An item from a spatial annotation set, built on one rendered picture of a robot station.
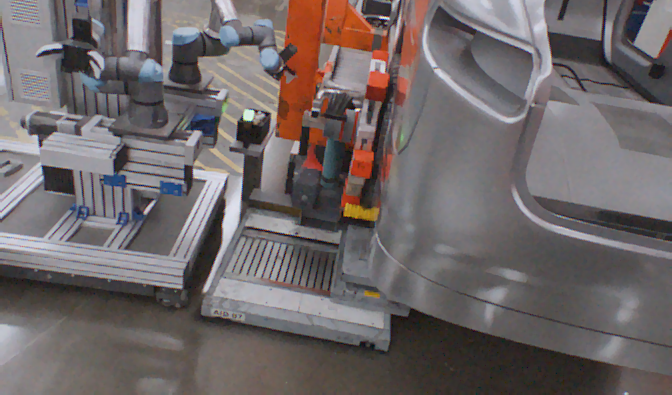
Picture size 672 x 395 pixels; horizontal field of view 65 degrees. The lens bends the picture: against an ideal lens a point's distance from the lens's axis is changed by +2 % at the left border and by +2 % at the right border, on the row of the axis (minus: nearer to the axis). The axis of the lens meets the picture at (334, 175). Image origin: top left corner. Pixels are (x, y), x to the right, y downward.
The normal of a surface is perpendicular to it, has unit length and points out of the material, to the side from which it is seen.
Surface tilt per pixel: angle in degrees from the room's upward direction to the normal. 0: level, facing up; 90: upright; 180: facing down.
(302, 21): 90
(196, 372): 0
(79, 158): 90
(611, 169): 22
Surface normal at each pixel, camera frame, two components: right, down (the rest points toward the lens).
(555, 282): -0.24, 0.63
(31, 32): -0.04, 0.49
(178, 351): 0.15, -0.86
